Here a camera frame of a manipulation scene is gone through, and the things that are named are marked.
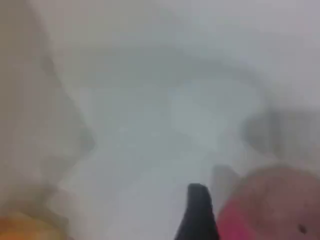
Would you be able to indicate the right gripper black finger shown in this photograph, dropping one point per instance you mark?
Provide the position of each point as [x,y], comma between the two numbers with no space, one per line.
[197,217]

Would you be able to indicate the pink peach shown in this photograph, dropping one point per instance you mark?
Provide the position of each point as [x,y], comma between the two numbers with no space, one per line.
[270,207]

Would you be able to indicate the ridged orange bread roll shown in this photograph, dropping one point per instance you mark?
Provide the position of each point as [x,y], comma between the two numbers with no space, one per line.
[25,228]

